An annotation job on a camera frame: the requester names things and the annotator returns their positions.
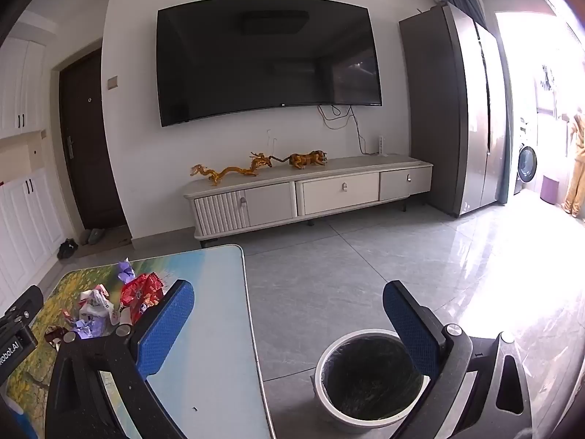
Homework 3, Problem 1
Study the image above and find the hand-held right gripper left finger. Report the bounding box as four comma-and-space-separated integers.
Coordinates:
46, 280, 195, 439

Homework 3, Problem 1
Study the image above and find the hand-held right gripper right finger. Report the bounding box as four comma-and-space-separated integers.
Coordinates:
383, 280, 533, 439

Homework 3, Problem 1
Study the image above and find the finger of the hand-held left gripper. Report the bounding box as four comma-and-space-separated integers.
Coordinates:
0, 286, 45, 327

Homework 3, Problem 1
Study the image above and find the red snack wrapper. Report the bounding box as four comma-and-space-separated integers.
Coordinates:
121, 273, 166, 325

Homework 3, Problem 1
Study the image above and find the lilac wrapper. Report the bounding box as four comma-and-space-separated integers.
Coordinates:
73, 320, 109, 340

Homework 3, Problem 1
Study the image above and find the white round trash bin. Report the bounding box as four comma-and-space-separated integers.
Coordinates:
312, 328, 431, 435

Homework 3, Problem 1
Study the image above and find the printed top folding table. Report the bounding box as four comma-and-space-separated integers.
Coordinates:
0, 244, 277, 439

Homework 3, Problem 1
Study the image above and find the blue white striped object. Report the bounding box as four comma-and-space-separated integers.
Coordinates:
0, 395, 39, 439

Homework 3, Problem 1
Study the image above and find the white television cabinet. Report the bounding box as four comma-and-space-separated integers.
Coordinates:
184, 155, 433, 244

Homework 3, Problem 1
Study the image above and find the golden dragon figurine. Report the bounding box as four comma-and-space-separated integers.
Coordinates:
191, 152, 274, 187

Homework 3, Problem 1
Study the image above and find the dark brown entrance door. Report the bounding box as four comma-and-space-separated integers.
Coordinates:
58, 48, 128, 230

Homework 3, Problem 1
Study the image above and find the golden tiger figurine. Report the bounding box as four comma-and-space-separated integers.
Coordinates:
269, 150, 328, 171

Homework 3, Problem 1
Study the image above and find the white washing machine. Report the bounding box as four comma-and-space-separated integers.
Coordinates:
514, 116, 539, 195

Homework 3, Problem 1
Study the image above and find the grey double door refrigerator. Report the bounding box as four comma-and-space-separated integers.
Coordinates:
399, 2, 509, 218

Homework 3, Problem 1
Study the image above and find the blue curtain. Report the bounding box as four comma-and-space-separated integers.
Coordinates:
439, 0, 486, 28

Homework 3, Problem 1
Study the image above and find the white wall cabinet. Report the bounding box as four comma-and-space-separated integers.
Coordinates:
0, 37, 67, 312

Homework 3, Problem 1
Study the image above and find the black television cable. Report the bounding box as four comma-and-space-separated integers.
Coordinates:
317, 104, 380, 155

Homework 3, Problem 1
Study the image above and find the black wall television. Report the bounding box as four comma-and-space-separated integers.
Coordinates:
156, 1, 383, 128

